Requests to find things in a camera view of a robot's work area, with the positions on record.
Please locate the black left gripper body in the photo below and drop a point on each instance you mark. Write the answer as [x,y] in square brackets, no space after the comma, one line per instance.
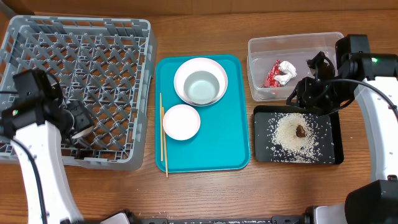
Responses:
[82,120]

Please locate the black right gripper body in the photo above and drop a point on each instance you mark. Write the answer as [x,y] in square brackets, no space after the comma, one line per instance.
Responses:
[310,92]

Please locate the grey bowl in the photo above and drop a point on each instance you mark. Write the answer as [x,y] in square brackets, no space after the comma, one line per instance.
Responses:
[201,88]

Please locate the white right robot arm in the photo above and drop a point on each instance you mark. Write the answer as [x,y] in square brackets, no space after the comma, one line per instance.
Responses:
[371,80]

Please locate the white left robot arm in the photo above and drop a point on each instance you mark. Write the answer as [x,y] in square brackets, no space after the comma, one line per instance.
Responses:
[36,124]

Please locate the black food waste tray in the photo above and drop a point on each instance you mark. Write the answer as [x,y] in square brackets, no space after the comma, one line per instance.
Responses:
[261,113]

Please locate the grey dishwasher rack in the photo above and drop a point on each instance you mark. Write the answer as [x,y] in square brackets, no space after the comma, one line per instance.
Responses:
[106,64]

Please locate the crumpled white tissue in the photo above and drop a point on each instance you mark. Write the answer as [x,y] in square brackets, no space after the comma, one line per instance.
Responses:
[286,72]

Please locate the brown food chunk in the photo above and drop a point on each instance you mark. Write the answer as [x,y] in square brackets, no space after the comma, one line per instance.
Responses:
[300,131]

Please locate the red wrapper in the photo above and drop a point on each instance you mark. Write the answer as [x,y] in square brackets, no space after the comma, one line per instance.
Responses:
[270,81]

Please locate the clear plastic bin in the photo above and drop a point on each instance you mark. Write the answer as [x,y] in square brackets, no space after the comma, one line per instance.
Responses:
[263,53]

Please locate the pile of rice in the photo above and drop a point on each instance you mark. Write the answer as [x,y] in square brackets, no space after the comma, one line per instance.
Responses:
[282,144]

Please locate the wooden chopstick right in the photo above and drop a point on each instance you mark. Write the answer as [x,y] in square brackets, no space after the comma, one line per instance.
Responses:
[165,145]

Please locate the wooden chopstick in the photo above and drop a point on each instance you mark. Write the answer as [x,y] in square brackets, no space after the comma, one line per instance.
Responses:
[165,145]
[161,128]

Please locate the wooden chopstick left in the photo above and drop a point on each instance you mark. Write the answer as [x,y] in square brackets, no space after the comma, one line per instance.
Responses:
[161,128]

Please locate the teal plastic tray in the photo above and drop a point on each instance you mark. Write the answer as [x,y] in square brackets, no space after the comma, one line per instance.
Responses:
[222,141]

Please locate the large white pink plate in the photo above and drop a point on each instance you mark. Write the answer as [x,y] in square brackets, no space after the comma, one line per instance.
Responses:
[200,64]

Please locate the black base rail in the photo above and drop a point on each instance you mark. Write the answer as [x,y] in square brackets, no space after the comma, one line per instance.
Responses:
[217,220]

